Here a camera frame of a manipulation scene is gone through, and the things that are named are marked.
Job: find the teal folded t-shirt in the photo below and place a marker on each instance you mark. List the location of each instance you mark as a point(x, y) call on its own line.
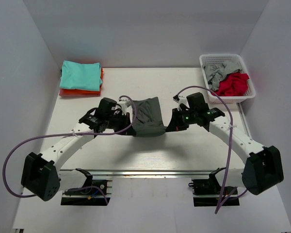
point(81, 76)

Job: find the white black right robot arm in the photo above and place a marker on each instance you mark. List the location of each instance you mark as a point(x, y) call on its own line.
point(262, 165)

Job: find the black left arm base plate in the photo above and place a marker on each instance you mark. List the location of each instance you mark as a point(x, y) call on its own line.
point(90, 196)

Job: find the red t-shirt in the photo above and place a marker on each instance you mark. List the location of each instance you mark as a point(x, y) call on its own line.
point(234, 84)

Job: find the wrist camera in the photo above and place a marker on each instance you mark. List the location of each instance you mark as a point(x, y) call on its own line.
point(123, 105)
point(181, 101)

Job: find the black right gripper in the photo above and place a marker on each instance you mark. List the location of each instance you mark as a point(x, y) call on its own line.
point(175, 124)

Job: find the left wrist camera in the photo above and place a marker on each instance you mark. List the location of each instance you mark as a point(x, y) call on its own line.
point(123, 105)

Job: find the orange folded t-shirt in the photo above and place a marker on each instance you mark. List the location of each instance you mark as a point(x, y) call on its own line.
point(81, 80)

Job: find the white plastic laundry basket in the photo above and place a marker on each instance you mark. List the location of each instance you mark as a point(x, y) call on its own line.
point(217, 59)

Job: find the dark grey t-shirt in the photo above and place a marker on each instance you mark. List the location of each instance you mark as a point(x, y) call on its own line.
point(148, 116)

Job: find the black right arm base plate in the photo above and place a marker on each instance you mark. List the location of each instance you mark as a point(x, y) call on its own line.
point(206, 192)

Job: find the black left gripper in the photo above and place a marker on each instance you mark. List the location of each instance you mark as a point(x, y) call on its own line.
point(126, 122)

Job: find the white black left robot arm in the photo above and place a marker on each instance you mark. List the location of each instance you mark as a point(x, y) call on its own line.
point(42, 174)

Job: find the light grey t-shirt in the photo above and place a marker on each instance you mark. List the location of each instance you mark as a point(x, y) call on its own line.
point(217, 73)

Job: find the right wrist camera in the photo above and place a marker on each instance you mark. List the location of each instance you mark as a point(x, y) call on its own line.
point(181, 101)

